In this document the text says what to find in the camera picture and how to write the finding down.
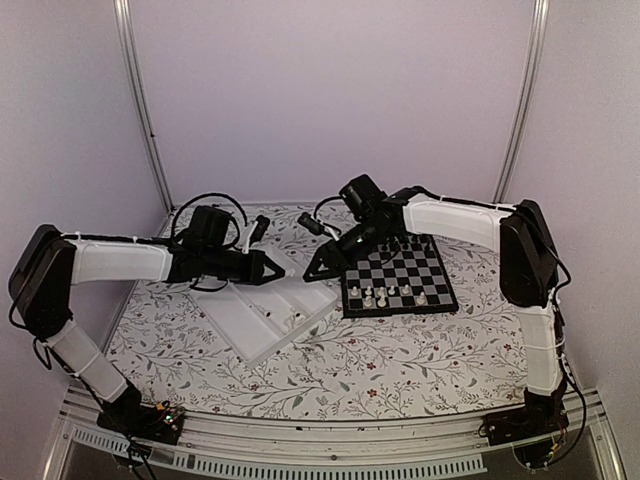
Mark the black chess pawns row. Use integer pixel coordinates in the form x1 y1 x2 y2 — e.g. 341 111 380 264
377 238 432 255

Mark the right aluminium frame post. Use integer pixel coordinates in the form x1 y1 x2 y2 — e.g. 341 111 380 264
493 0 550 203

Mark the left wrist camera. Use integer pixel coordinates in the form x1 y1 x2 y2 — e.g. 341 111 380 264
240 215 270 253

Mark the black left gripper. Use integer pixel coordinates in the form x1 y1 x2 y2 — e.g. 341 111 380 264
202 245 285 285

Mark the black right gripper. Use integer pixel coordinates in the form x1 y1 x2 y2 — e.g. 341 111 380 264
303 219 392 283

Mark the left aluminium frame post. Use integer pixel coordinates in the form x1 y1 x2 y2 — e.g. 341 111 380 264
113 0 174 212

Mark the white plastic tray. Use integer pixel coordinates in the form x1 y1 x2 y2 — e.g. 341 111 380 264
190 246 339 368

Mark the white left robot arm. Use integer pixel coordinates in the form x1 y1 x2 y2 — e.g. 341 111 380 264
8 206 286 434

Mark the aluminium frame post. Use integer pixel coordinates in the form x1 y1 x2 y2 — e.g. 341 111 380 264
113 0 174 212
493 0 550 203

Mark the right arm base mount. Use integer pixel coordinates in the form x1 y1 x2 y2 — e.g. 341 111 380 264
478 390 569 470

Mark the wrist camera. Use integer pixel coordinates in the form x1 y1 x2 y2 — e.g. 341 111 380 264
240 215 270 253
297 212 341 241

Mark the front aluminium rail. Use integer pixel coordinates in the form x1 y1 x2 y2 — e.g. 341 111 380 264
44 387 627 479

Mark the black and silver chessboard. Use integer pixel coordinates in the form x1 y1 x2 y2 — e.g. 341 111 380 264
340 237 459 318

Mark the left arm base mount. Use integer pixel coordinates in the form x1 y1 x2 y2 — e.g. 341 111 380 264
97 387 186 446

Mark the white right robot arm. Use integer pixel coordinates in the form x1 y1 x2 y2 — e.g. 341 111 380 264
303 174 566 436

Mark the floral patterned table mat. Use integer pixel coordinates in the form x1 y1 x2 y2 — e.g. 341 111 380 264
106 231 563 420

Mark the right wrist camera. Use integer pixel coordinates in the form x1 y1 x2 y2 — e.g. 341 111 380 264
297 212 341 241

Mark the black chess pieces back row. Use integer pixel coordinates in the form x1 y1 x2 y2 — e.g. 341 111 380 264
382 233 432 243

